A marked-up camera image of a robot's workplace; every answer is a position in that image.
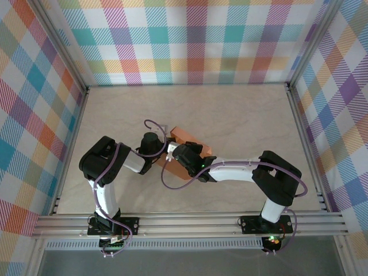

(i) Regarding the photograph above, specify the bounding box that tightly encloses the orange cardboard paper box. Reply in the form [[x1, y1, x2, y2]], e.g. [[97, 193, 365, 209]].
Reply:
[[156, 125, 213, 181]]

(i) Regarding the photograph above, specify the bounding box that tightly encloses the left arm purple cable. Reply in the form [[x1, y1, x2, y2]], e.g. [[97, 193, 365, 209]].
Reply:
[[92, 119, 167, 258]]

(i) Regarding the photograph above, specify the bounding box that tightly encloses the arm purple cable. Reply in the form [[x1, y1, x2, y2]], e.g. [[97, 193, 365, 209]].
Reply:
[[92, 119, 167, 258], [160, 156, 308, 256]]

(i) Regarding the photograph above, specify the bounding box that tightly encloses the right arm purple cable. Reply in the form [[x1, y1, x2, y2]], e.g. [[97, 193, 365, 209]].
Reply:
[[160, 156, 308, 256]]

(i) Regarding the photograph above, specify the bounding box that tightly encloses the wide aluminium mounting rail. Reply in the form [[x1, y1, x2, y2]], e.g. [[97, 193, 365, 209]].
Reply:
[[31, 212, 347, 240]]

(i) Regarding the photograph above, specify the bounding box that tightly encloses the left aluminium side rail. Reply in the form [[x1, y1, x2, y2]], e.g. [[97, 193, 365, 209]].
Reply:
[[49, 86, 90, 216]]

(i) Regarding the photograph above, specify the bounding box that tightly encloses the aluminium side rail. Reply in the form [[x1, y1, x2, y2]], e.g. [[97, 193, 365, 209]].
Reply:
[[283, 82, 330, 213], [49, 86, 90, 216]]

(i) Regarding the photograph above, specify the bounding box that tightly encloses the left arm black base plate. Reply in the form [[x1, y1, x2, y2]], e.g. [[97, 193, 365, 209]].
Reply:
[[87, 217, 140, 237]]

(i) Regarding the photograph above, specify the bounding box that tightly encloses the slotted grey cable duct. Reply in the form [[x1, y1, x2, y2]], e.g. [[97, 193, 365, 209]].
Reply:
[[45, 240, 264, 251]]

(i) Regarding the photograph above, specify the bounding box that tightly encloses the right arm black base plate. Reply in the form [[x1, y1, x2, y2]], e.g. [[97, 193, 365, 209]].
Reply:
[[240, 215, 294, 235]]

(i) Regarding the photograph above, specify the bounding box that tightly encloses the right aluminium side rail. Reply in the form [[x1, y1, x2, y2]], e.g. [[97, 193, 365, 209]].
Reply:
[[283, 82, 330, 213]]

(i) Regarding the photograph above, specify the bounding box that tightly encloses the left aluminium frame post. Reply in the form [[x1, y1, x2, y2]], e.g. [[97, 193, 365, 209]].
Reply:
[[30, 0, 90, 94]]

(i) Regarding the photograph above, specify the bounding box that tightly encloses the aluminium frame post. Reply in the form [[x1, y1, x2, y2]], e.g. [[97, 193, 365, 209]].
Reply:
[[286, 0, 346, 90], [30, 0, 90, 94]]

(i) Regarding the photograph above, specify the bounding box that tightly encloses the right aluminium frame post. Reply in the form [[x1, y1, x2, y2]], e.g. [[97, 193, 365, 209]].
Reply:
[[286, 0, 346, 90]]

